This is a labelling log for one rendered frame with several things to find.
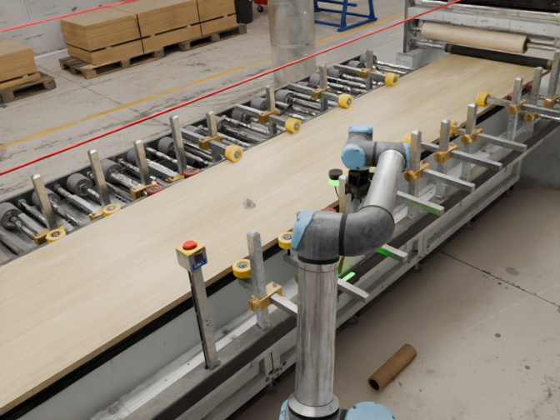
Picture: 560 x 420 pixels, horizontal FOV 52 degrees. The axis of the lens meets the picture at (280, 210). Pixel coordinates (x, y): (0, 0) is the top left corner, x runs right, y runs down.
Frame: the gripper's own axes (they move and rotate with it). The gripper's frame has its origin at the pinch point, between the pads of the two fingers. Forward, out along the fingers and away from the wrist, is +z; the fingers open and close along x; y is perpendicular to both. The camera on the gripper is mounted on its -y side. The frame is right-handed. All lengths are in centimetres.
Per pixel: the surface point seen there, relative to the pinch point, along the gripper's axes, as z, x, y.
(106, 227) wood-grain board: 12, -91, 67
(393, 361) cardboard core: 93, 7, -17
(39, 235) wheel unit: 16, -116, 88
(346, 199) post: -3.9, -5.9, 3.3
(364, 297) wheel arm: 20.0, 19.5, 23.9
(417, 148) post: -8.1, -5.7, -46.6
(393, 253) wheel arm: 15.6, 15.1, -0.8
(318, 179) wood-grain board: 11, -45, -24
